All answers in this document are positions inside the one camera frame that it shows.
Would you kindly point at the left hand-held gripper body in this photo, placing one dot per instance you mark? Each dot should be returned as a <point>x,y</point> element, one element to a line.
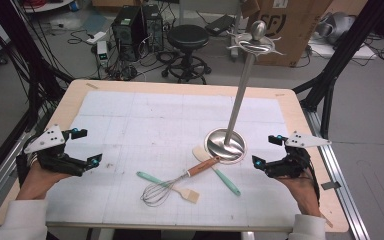
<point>46,140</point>

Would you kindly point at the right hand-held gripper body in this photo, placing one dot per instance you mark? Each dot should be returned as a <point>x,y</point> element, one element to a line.
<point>300,156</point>

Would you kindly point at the steel utensil stand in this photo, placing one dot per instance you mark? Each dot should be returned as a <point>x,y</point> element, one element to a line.
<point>243,86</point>

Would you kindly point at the person's right hand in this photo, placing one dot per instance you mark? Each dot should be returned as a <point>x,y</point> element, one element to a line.
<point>301,193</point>

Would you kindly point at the person's left hand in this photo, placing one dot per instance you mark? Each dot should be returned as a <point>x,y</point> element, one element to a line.
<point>38,183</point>

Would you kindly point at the black tape piece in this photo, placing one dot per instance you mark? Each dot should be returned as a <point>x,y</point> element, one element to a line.
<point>331,185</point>

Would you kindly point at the wooden table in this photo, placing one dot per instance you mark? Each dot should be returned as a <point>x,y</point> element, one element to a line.
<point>76,89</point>

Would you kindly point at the white device with green display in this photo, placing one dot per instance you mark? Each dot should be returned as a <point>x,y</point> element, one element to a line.
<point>102,53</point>

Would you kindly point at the white power strip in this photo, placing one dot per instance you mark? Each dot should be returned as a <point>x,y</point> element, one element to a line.
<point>96,37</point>

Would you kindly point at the large cardboard box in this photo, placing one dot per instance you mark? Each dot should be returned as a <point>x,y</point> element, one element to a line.
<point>300,33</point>

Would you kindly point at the black computer tower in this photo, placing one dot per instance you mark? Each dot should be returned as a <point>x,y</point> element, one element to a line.
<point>153,26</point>
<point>126,33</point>

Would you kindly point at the white foam sheet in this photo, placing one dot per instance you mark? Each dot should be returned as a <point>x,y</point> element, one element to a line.
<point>346,51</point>

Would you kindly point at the black flat device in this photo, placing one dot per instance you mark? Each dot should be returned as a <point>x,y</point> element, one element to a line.
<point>219,25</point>

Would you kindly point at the grey rounded device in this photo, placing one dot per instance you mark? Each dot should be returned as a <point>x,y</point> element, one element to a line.
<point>336,25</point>

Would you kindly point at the black round stool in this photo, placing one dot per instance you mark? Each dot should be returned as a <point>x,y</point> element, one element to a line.
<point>187,36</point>

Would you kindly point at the aluminium rail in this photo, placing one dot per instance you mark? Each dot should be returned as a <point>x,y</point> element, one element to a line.
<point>343,193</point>
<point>0,173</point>

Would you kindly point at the black metal frame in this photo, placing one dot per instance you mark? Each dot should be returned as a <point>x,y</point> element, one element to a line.
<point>346,50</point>

